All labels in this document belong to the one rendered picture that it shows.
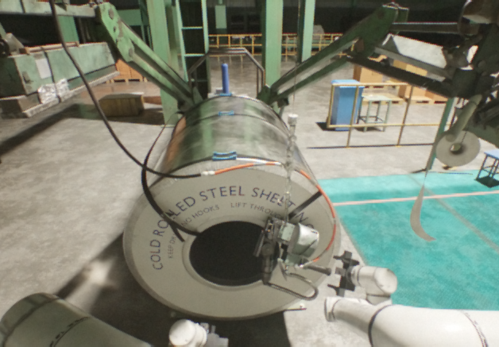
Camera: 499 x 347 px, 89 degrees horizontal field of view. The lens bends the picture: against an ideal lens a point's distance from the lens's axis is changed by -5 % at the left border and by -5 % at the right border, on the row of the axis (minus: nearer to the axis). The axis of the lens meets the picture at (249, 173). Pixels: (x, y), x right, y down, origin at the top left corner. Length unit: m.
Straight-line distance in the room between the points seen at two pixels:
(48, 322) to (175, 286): 1.23
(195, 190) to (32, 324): 0.87
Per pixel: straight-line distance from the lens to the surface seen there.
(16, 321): 0.62
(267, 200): 1.32
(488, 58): 1.39
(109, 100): 7.45
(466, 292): 2.92
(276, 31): 5.75
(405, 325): 0.59
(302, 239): 1.31
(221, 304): 1.88
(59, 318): 0.58
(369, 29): 1.79
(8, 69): 1.01
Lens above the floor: 1.89
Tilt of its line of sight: 29 degrees down
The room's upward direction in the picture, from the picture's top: 1 degrees counter-clockwise
